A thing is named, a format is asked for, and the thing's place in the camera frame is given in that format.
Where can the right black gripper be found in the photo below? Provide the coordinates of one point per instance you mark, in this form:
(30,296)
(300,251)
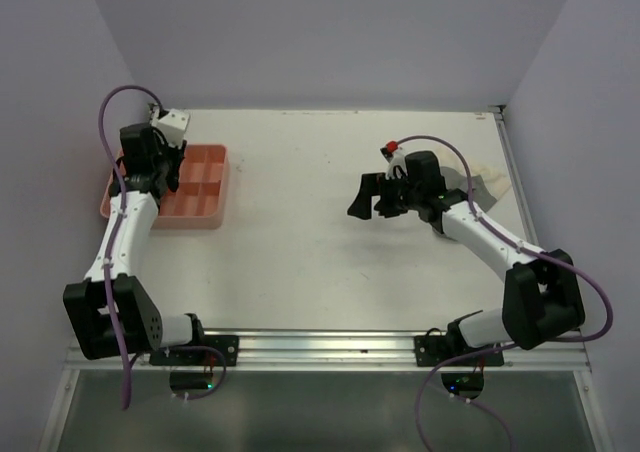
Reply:
(375,183)

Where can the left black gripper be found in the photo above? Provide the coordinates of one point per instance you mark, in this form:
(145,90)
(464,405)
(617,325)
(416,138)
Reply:
(176,154)

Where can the grey and cream underwear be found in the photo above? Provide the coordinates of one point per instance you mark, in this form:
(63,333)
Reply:
(488,183)

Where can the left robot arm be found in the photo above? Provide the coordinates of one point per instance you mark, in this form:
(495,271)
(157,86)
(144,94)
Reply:
(110,311)

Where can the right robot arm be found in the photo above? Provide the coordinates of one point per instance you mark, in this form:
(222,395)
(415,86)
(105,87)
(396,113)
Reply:
(541,299)

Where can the pink compartment tray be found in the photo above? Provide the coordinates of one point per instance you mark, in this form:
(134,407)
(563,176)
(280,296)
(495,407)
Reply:
(199,202)

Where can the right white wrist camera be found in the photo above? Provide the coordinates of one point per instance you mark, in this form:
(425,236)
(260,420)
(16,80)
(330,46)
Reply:
(395,157)

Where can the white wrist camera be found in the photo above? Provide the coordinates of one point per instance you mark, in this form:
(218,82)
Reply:
(172,123)
(395,157)

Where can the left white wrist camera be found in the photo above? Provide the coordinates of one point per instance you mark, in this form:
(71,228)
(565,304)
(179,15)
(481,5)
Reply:
(172,123)

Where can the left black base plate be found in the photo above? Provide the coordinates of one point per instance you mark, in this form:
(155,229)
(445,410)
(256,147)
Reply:
(214,350)

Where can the aluminium mounting rail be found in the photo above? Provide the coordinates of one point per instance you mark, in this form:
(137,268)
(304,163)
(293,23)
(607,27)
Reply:
(398,351)

